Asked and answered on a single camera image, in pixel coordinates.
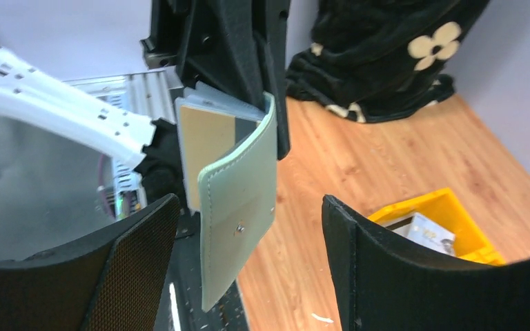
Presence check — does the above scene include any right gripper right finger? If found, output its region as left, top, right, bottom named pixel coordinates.
left=322, top=195, right=530, bottom=330

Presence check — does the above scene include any black floral patterned blanket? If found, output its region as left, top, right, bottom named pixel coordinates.
left=286, top=0, right=489, bottom=123

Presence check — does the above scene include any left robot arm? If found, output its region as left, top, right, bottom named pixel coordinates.
left=0, top=1, right=291, bottom=208

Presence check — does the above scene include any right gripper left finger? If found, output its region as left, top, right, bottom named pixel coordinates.
left=0, top=194, right=180, bottom=330

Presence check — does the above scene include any left yellow plastic bin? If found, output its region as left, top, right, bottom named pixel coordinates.
left=368, top=188, right=505, bottom=265

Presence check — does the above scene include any green leather card holder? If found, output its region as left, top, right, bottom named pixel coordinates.
left=175, top=82, right=277, bottom=311

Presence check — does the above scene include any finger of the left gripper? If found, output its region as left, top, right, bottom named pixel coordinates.
left=177, top=0, right=264, bottom=109
left=252, top=0, right=291, bottom=160

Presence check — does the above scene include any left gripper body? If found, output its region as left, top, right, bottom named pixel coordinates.
left=140, top=0, right=201, bottom=70

